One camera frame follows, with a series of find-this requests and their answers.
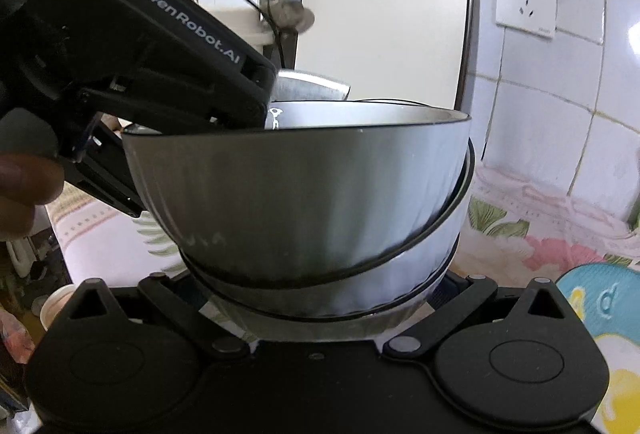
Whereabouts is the white cup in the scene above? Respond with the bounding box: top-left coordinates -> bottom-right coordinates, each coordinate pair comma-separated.
39,285 -> 77,332

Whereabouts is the person's left hand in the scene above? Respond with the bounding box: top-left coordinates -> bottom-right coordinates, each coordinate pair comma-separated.
0,154 -> 66,242

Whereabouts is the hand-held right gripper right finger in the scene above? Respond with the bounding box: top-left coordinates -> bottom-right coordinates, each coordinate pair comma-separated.
382,273 -> 571,359

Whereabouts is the white cutting board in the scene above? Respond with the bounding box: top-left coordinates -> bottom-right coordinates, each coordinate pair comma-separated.
292,0 -> 481,112

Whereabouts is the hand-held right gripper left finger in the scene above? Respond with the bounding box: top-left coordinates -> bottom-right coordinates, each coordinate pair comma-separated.
60,273 -> 251,359

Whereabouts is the white ribbed bowl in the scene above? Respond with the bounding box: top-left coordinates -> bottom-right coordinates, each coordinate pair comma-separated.
207,254 -> 458,342
121,100 -> 473,276
179,134 -> 475,317

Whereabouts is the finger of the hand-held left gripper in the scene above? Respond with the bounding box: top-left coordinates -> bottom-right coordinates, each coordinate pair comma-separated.
80,74 -> 267,133
57,114 -> 146,217

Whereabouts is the blue fried egg plate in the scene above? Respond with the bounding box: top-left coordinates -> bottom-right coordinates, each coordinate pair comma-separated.
555,262 -> 640,434

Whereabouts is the cream rice cooker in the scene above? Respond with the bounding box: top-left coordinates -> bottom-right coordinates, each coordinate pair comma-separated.
192,4 -> 276,47

